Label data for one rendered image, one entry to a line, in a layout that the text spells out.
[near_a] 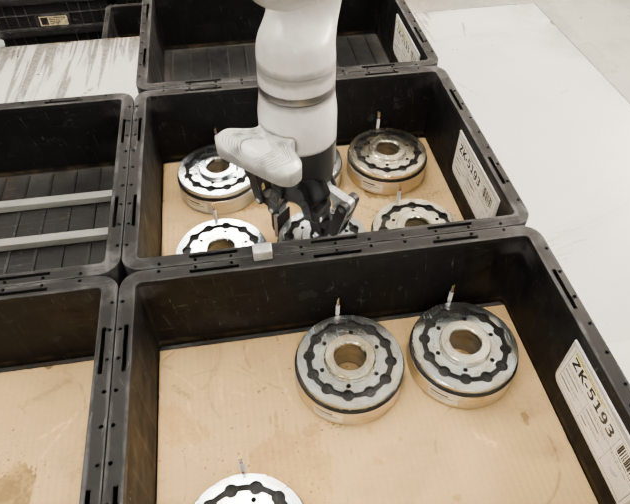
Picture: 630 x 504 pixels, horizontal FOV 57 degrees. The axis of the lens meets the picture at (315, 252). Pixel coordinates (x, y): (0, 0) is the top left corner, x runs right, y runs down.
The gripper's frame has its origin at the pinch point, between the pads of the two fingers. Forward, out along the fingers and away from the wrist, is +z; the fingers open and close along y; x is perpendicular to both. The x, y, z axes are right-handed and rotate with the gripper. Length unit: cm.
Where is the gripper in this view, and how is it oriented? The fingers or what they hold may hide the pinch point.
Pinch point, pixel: (300, 233)
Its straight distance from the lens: 67.0
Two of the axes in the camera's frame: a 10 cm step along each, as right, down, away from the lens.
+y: -8.2, -4.3, 3.9
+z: 0.0, 6.7, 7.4
